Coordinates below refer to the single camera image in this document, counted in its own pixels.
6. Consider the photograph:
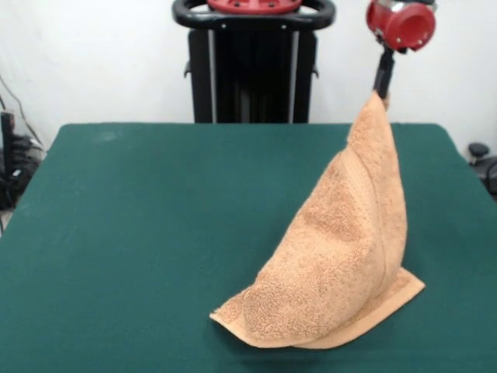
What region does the tan terry towel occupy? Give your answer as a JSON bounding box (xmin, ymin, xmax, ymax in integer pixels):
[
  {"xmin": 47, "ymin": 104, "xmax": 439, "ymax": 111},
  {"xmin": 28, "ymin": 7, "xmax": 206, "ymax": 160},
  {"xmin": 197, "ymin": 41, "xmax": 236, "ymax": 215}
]
[{"xmin": 209, "ymin": 91, "xmax": 427, "ymax": 349}]

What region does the black cable bundle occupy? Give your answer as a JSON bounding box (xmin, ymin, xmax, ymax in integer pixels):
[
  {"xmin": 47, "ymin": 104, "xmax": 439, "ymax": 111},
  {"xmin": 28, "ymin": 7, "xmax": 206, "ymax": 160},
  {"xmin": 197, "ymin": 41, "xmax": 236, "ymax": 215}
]
[{"xmin": 0, "ymin": 134, "xmax": 47, "ymax": 211}]

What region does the black box with red mark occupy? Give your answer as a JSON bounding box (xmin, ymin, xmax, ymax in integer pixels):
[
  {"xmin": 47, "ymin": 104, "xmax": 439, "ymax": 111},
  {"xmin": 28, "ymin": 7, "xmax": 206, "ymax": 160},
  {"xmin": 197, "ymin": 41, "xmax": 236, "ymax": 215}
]
[{"xmin": 0, "ymin": 111, "xmax": 16, "ymax": 183}]

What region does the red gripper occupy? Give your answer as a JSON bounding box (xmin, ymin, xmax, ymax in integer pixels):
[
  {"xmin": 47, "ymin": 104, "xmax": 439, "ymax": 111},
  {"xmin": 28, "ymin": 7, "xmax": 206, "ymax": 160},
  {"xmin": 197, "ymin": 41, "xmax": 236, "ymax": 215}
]
[{"xmin": 367, "ymin": 0, "xmax": 436, "ymax": 99}]

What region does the thin grey wall cable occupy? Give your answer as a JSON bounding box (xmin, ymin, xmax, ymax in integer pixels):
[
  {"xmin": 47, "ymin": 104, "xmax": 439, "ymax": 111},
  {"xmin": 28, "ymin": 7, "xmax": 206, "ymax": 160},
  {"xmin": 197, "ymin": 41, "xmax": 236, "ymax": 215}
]
[{"xmin": 0, "ymin": 73, "xmax": 43, "ymax": 147}]

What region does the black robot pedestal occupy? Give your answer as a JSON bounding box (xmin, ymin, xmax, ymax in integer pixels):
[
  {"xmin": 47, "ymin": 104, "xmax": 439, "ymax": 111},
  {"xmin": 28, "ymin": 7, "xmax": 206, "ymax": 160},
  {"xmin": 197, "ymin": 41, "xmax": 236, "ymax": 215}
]
[{"xmin": 172, "ymin": 0, "xmax": 337, "ymax": 124}]

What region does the dark green table cloth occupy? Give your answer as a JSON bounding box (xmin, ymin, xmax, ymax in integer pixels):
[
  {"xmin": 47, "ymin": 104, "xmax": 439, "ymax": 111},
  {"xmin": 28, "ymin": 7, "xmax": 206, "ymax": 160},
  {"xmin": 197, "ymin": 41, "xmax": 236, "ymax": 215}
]
[{"xmin": 0, "ymin": 123, "xmax": 497, "ymax": 373}]

